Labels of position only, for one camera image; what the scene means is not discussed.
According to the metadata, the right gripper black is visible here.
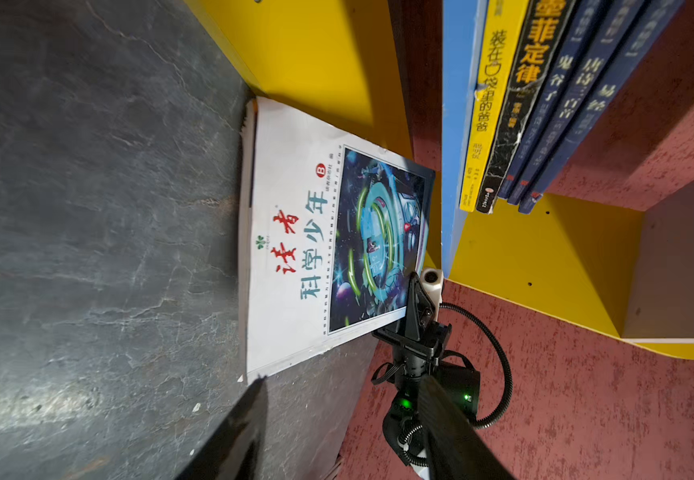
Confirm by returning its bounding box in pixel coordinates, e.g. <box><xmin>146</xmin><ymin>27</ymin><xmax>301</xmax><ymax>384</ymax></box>
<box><xmin>370</xmin><ymin>271</ymin><xmax>483</xmax><ymax>469</ymax></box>

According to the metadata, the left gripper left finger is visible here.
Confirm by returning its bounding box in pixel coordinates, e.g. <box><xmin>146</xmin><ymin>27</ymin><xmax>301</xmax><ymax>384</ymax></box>
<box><xmin>176</xmin><ymin>377</ymin><xmax>268</xmax><ymax>480</ymax></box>

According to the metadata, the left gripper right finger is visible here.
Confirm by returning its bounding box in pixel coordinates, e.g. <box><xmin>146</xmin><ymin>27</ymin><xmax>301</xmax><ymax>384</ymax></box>
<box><xmin>417</xmin><ymin>376</ymin><xmax>514</xmax><ymax>480</ymax></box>

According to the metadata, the white science magazine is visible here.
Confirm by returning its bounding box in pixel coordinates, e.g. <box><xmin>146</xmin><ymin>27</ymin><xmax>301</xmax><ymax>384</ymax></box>
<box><xmin>238</xmin><ymin>97</ymin><xmax>435</xmax><ymax>381</ymax></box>

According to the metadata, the yellow cartoon book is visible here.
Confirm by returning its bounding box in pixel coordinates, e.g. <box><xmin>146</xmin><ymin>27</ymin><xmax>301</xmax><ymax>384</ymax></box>
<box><xmin>459</xmin><ymin>0</ymin><xmax>530</xmax><ymax>212</ymax></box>

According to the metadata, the black Murphy's law book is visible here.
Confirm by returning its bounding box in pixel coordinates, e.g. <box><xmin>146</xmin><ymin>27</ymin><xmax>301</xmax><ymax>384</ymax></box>
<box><xmin>476</xmin><ymin>0</ymin><xmax>575</xmax><ymax>214</ymax></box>

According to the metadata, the navy book yellow label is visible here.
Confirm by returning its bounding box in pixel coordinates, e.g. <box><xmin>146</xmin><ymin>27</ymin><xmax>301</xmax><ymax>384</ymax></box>
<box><xmin>518</xmin><ymin>1</ymin><xmax>682</xmax><ymax>215</ymax></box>

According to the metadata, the navy book set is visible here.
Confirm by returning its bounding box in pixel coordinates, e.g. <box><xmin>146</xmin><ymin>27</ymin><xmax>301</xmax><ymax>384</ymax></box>
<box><xmin>506</xmin><ymin>0</ymin><xmax>644</xmax><ymax>205</ymax></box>

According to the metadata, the navy book with dragon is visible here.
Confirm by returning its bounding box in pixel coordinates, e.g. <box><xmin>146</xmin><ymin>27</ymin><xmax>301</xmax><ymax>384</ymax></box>
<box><xmin>497</xmin><ymin>0</ymin><xmax>609</xmax><ymax>200</ymax></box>

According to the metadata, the yellow pink blue bookshelf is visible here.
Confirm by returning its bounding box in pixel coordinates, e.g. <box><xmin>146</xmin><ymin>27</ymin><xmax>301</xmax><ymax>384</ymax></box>
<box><xmin>184</xmin><ymin>0</ymin><xmax>694</xmax><ymax>361</ymax></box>

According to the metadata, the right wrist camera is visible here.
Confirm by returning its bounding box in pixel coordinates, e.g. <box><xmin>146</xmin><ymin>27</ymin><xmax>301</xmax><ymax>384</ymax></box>
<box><xmin>420</xmin><ymin>268</ymin><xmax>444</xmax><ymax>321</ymax></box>

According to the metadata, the black corrugated cable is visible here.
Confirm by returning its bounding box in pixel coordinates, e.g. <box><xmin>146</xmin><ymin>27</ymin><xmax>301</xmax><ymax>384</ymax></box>
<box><xmin>396</xmin><ymin>302</ymin><xmax>514</xmax><ymax>468</ymax></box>

